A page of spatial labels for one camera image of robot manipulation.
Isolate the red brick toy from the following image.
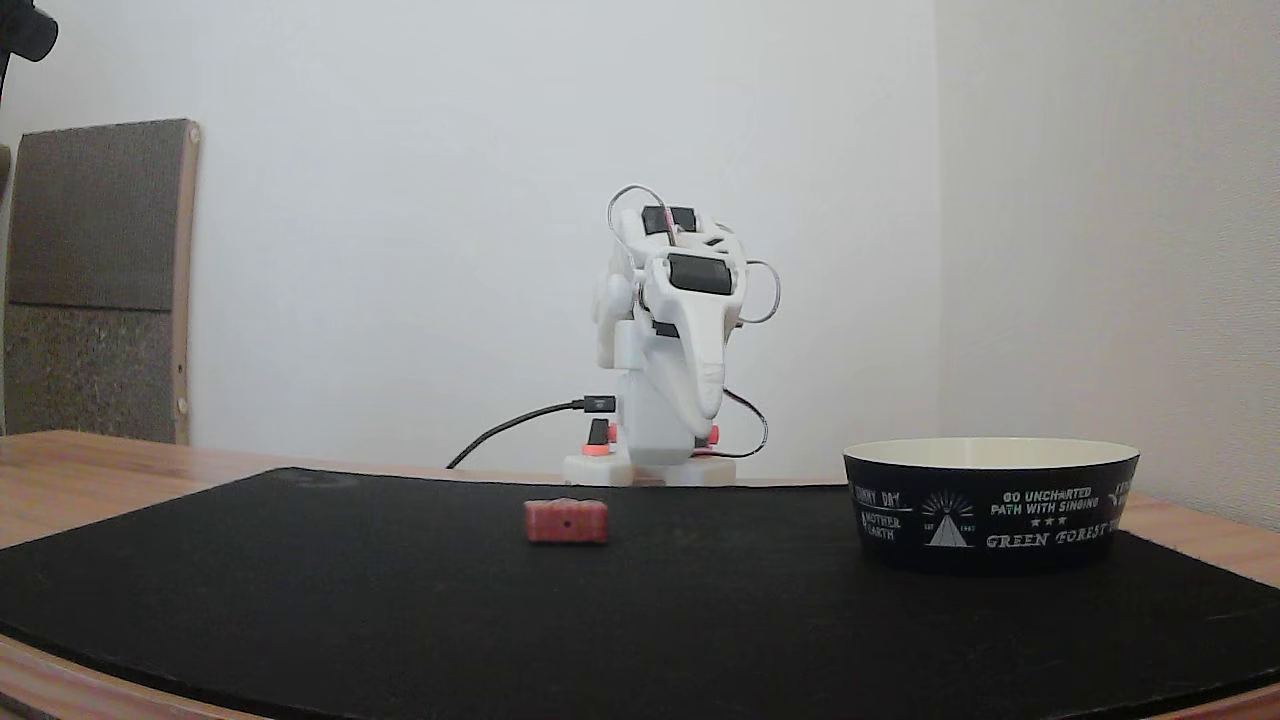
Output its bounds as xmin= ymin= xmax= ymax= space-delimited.
xmin=524 ymin=499 xmax=609 ymax=545

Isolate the black printed bowl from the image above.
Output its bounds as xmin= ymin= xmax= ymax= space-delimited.
xmin=843 ymin=437 xmax=1141 ymax=576

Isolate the black desk mat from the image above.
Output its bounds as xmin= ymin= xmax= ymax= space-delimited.
xmin=0 ymin=467 xmax=1280 ymax=720

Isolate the brown scratch board panel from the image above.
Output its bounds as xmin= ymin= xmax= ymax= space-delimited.
xmin=3 ymin=118 xmax=201 ymax=446

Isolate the black cable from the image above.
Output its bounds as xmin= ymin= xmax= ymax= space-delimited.
xmin=446 ymin=395 xmax=618 ymax=470

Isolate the black camera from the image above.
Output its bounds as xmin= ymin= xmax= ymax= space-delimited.
xmin=0 ymin=0 xmax=59 ymax=63

